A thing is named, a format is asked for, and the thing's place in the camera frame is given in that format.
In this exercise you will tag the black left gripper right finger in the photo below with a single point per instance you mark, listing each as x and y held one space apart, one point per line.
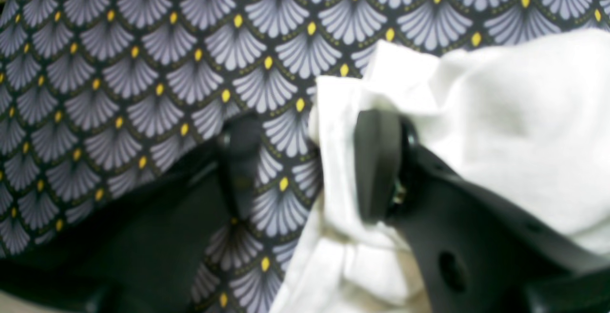
476 251

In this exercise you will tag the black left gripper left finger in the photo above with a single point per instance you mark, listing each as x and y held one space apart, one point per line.
140 253

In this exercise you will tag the white printed T-shirt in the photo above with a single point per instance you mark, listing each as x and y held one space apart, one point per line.
527 122

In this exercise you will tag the patterned fan-print tablecloth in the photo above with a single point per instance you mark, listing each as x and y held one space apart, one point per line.
100 96

